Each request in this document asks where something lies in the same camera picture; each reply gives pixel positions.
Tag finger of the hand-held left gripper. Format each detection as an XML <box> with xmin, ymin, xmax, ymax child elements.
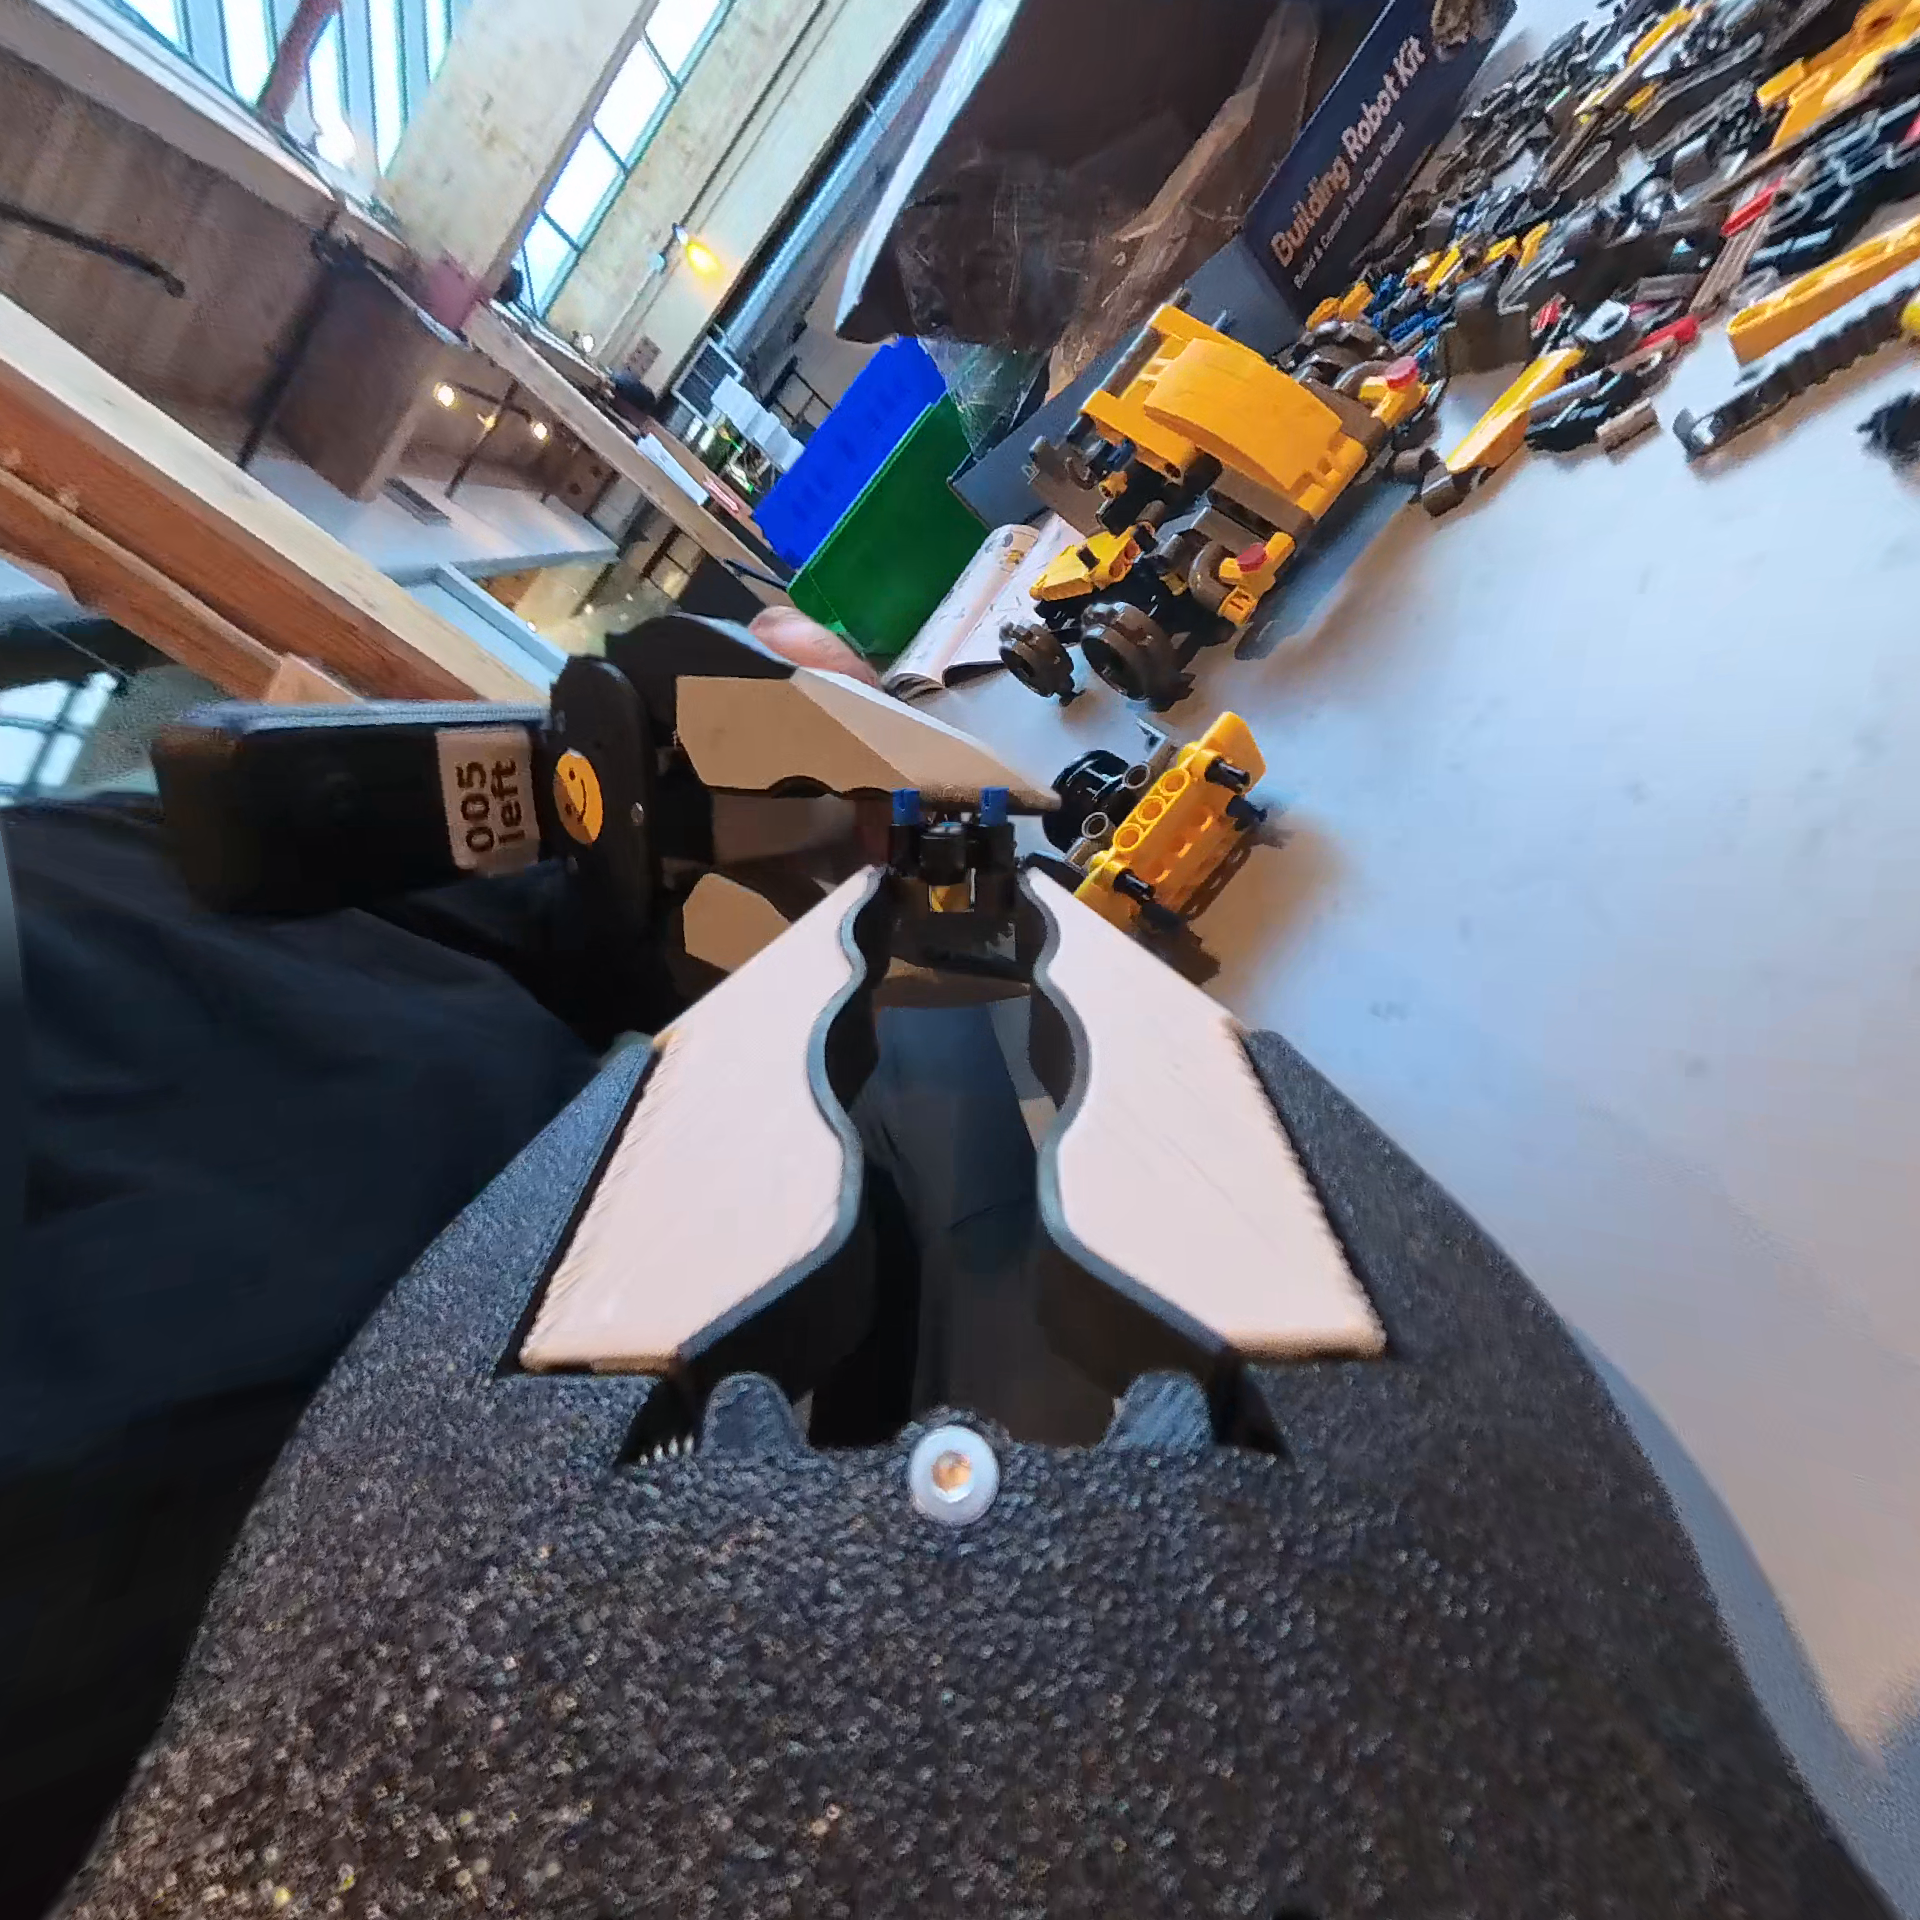
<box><xmin>682</xmin><ymin>870</ymin><xmax>849</xmax><ymax>981</ymax></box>
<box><xmin>675</xmin><ymin>668</ymin><xmax>1067</xmax><ymax>815</ymax></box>

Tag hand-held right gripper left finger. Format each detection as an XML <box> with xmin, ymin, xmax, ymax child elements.
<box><xmin>517</xmin><ymin>863</ymin><xmax>890</xmax><ymax>1379</ymax></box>

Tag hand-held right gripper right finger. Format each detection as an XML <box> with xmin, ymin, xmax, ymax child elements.
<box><xmin>1025</xmin><ymin>867</ymin><xmax>1389</xmax><ymax>1364</ymax></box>

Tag grey gear toy assembly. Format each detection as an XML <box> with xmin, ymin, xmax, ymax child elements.
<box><xmin>883</xmin><ymin>785</ymin><xmax>1034</xmax><ymax>963</ymax></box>

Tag yellow toy wheel assembly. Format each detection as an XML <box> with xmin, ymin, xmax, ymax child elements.
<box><xmin>1026</xmin><ymin>711</ymin><xmax>1279</xmax><ymax>940</ymax></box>

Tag grey desk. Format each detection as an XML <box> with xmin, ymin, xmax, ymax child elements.
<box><xmin>884</xmin><ymin>0</ymin><xmax>1920</xmax><ymax>1801</ymax></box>

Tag person's left hand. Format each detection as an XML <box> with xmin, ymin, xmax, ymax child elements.
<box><xmin>747</xmin><ymin>603</ymin><xmax>887</xmax><ymax>687</ymax></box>

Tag green plastic bin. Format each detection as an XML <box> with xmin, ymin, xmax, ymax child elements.
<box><xmin>786</xmin><ymin>398</ymin><xmax>993</xmax><ymax>663</ymax></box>

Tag open paper manual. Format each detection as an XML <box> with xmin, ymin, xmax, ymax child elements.
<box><xmin>883</xmin><ymin>517</ymin><xmax>1087</xmax><ymax>702</ymax></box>

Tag blue plastic bin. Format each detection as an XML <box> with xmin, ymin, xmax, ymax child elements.
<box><xmin>751</xmin><ymin>337</ymin><xmax>952</xmax><ymax>572</ymax></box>

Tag yellow toy vehicle model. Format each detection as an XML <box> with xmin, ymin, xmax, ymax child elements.
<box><xmin>997</xmin><ymin>300</ymin><xmax>1449</xmax><ymax>714</ymax></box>

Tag crumpled clear plastic bags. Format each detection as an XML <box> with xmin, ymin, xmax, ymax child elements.
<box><xmin>900</xmin><ymin>142</ymin><xmax>1202</xmax><ymax>350</ymax></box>

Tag large window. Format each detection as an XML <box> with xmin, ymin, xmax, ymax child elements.
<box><xmin>112</xmin><ymin>0</ymin><xmax>453</xmax><ymax>170</ymax></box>
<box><xmin>511</xmin><ymin>0</ymin><xmax>736</xmax><ymax>318</ymax></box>

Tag dark blue kit box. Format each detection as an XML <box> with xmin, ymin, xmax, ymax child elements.
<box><xmin>832</xmin><ymin>0</ymin><xmax>1519</xmax><ymax>355</ymax></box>

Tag pile of loose toy parts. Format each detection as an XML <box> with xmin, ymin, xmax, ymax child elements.
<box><xmin>1306</xmin><ymin>0</ymin><xmax>1920</xmax><ymax>483</ymax></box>

